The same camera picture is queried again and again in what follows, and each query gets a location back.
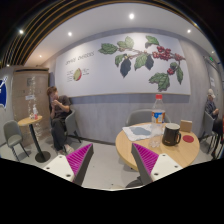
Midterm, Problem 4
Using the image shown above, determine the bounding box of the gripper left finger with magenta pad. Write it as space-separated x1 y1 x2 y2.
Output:
44 144 94 186

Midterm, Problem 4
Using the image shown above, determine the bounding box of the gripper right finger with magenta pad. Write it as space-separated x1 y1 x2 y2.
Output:
131 143 182 185

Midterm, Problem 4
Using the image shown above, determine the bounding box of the small round side table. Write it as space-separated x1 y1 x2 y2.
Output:
18 115 51 163

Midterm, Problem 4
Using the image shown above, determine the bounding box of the round wooden table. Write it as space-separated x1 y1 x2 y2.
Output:
115 130 200 170

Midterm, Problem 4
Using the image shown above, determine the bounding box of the black mug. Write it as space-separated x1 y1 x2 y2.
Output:
162 123 181 146

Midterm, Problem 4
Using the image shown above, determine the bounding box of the grey chair under seated person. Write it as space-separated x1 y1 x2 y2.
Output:
65 109 80 141

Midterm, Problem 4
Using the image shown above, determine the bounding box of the red round coaster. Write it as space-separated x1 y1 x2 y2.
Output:
183 135 194 143

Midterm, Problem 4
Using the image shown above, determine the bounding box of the grey chair behind table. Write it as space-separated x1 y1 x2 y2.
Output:
125 108 172 127

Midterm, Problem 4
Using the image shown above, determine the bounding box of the brown card holder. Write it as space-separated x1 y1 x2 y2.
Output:
180 120 192 132

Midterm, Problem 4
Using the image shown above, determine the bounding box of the clear plastic bottle red cap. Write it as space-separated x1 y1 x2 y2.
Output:
149 94 165 148

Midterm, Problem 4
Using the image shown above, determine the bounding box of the seated person in dark clothes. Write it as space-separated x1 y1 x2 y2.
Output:
47 86 74 154

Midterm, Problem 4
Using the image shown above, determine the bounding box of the small bottle on side table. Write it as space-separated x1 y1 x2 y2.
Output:
33 104 38 120

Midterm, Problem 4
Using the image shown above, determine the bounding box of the grey chair at right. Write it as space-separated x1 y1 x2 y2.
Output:
198 110 218 155

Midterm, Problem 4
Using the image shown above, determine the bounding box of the grey chair at left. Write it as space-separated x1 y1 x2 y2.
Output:
3 120 25 161

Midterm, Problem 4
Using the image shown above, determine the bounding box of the person with white cap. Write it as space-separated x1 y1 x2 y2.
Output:
205 89 219 119

